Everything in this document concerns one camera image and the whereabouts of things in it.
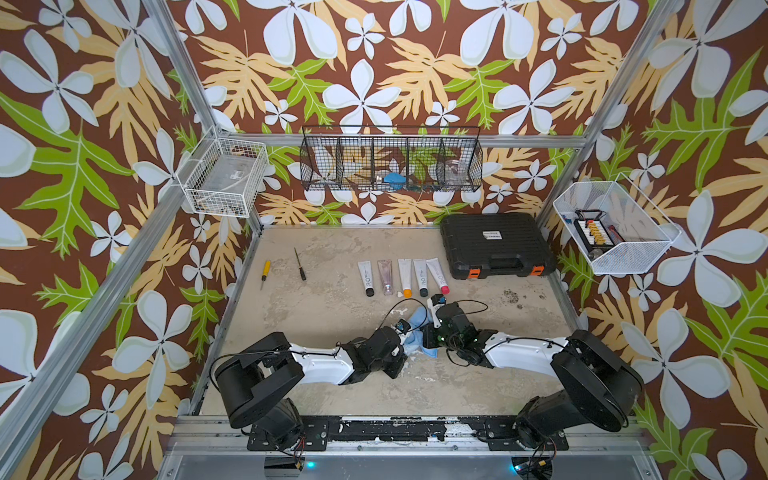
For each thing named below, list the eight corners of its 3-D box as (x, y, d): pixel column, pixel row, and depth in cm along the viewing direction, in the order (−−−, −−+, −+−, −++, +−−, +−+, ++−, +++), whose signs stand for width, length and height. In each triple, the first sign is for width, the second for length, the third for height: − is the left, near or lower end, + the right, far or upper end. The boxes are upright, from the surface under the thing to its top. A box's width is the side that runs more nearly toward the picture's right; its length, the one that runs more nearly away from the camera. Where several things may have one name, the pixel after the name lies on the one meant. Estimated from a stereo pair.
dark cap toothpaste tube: (416, 297, 101) (416, 294, 100) (413, 262, 111) (413, 259, 109) (429, 297, 101) (430, 294, 100) (425, 262, 111) (426, 259, 109)
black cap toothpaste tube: (365, 298, 102) (365, 294, 100) (358, 266, 110) (358, 262, 108) (378, 295, 103) (378, 291, 100) (370, 264, 111) (369, 260, 109)
